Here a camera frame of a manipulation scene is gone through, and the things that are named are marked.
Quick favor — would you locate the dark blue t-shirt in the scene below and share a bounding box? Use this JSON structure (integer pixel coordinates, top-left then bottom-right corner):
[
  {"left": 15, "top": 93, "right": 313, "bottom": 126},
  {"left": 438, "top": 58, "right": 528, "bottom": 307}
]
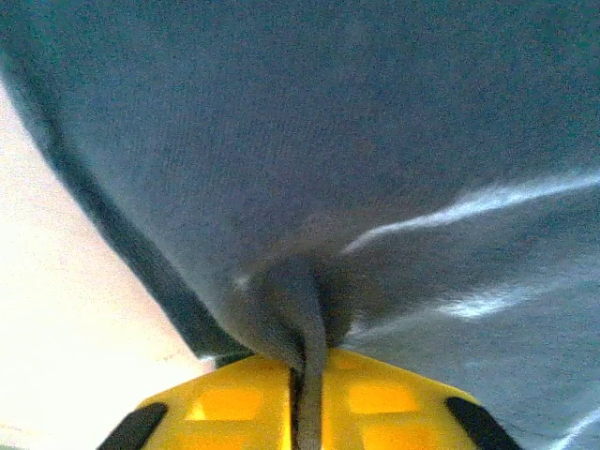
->
[{"left": 0, "top": 0, "right": 600, "bottom": 450}]

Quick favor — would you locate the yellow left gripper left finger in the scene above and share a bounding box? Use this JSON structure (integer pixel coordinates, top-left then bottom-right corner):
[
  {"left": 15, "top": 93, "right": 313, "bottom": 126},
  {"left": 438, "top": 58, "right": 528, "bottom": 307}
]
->
[{"left": 96, "top": 353, "right": 294, "bottom": 450}]

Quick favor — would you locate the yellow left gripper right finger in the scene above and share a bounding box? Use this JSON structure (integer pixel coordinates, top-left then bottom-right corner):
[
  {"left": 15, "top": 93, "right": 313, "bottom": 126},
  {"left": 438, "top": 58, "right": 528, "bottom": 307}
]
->
[{"left": 321, "top": 349, "right": 524, "bottom": 450}]

